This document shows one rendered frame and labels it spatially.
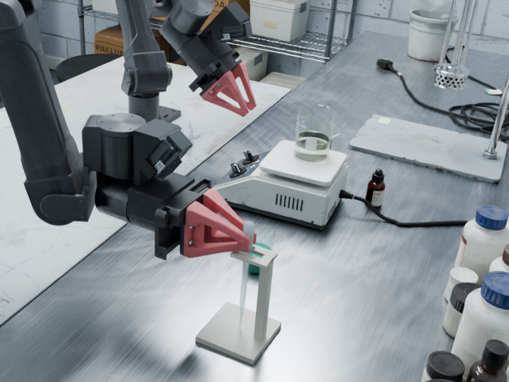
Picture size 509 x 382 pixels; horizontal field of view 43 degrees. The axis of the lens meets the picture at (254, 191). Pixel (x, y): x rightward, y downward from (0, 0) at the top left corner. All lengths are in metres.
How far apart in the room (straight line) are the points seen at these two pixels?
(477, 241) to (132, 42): 0.74
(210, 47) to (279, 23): 2.21
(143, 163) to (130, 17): 0.61
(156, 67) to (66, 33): 3.15
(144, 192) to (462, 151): 0.81
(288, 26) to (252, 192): 2.28
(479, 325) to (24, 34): 0.58
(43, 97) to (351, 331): 0.47
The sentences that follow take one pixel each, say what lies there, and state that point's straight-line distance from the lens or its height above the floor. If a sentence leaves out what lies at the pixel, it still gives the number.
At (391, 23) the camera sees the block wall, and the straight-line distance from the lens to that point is 3.47.
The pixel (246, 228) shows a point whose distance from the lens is 0.73.
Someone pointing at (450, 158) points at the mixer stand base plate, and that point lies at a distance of 1.36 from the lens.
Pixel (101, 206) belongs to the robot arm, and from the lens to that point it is 0.81.
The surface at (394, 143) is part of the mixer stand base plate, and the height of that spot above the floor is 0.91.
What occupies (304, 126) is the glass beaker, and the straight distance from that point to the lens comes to 1.03.
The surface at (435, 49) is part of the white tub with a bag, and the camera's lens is 2.01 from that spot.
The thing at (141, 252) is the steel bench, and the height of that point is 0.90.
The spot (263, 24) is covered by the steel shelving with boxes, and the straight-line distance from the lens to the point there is 3.34.
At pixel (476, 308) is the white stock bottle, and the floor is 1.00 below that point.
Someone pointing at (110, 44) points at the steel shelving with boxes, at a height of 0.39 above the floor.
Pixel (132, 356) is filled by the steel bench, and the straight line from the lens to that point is 0.80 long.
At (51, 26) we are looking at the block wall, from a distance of 4.49.
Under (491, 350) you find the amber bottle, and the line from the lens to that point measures 0.73.
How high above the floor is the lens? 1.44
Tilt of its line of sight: 29 degrees down
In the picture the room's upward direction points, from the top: 5 degrees clockwise
